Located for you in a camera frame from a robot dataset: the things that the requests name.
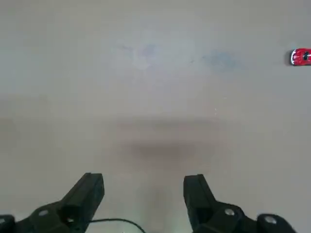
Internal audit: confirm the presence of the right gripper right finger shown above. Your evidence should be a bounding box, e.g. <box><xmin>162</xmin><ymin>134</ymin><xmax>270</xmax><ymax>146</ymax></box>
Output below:
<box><xmin>183</xmin><ymin>174</ymin><xmax>296</xmax><ymax>233</ymax></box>

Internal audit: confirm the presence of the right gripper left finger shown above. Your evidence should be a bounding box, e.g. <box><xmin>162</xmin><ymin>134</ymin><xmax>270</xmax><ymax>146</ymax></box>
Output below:
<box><xmin>0</xmin><ymin>172</ymin><xmax>105</xmax><ymax>233</ymax></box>

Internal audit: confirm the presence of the thin black wire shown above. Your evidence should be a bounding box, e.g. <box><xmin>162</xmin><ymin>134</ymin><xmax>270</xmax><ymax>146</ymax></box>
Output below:
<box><xmin>89</xmin><ymin>218</ymin><xmax>146</xmax><ymax>233</ymax></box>

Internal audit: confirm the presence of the red toy car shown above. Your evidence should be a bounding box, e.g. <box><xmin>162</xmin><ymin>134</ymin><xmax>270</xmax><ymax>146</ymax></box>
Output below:
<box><xmin>290</xmin><ymin>48</ymin><xmax>311</xmax><ymax>66</ymax></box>

